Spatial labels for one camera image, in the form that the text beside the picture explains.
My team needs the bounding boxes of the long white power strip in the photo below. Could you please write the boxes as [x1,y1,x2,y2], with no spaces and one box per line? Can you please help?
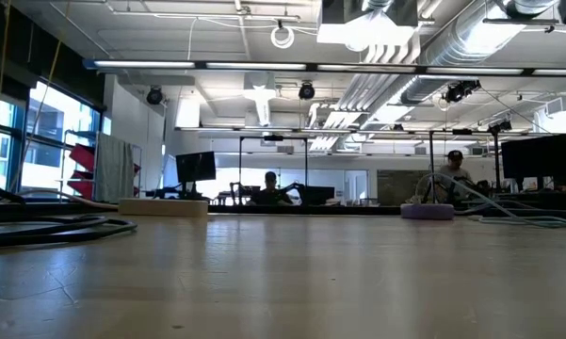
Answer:
[17,188,210,218]

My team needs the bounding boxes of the long black USB cable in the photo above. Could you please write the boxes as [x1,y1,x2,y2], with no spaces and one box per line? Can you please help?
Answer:
[0,214,138,250]

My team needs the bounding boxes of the white USB cable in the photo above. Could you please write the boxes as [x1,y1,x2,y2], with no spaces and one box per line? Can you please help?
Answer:
[412,171,566,231]

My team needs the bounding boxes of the person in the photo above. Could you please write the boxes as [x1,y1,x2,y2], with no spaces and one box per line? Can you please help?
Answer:
[248,170,294,206]
[433,150,473,204]

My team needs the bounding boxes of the long ceiling light strip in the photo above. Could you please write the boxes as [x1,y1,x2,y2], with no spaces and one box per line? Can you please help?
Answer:
[83,58,566,78]
[175,124,500,137]

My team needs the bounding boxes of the small distant black monitor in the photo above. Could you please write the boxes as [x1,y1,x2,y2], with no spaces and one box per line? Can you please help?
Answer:
[304,185,336,206]

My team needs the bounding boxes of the black ceiling spotlight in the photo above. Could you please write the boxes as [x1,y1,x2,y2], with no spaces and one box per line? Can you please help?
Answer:
[145,85,166,106]
[297,80,317,102]
[444,79,482,105]

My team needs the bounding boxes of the black monitor on stand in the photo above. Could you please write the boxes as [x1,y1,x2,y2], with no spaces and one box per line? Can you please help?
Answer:
[174,151,218,199]

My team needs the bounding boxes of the round purple power hub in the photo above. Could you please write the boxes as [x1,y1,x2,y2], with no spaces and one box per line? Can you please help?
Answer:
[399,202,456,221]

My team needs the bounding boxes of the grey hanging cloth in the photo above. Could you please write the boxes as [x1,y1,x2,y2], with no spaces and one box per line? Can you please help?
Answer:
[93,133,136,204]

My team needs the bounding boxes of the rack with red bins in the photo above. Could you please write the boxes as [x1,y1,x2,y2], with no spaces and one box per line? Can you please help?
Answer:
[59,130,143,202]

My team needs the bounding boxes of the large window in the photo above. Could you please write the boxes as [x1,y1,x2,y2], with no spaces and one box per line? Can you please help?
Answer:
[0,81,113,200]

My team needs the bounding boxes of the large black monitor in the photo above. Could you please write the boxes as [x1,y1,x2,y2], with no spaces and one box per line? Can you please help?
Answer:
[500,133,566,188]

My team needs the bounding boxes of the distant black station frame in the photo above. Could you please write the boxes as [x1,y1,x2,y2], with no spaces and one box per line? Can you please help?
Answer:
[237,135,309,190]

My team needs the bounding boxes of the coiled white ceiling cable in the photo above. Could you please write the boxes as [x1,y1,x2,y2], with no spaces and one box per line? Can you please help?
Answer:
[269,24,296,50]

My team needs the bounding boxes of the white rectangular air duct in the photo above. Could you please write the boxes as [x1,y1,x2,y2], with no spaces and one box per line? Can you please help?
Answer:
[315,0,421,49]

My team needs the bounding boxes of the round silver air duct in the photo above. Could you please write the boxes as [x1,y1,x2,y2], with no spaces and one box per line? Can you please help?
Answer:
[398,0,562,105]

